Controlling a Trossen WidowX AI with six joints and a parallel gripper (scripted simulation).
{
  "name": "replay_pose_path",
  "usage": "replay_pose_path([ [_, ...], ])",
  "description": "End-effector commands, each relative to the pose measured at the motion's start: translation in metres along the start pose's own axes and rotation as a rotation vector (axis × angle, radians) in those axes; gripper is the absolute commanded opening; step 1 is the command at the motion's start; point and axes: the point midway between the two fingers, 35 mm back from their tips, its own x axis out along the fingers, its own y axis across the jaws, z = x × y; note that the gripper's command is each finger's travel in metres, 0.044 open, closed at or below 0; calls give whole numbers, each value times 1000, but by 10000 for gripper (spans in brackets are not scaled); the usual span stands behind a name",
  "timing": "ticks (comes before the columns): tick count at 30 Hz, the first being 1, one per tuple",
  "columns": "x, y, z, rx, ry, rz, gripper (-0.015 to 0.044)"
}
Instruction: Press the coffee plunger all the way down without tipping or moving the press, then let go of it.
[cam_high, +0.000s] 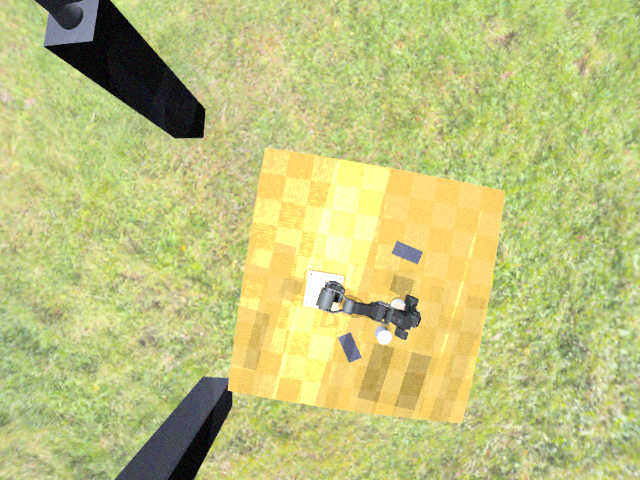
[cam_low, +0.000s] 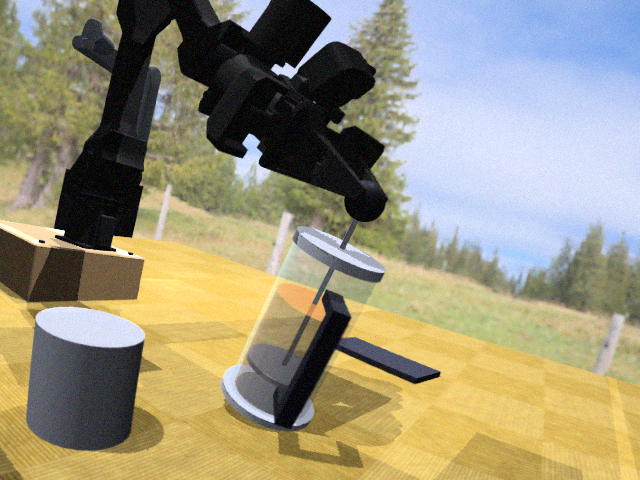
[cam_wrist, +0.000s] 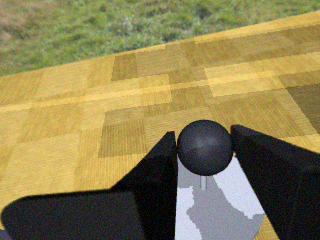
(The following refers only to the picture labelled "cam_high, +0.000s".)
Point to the glass french press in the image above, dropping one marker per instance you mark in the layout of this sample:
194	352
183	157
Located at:
398	304

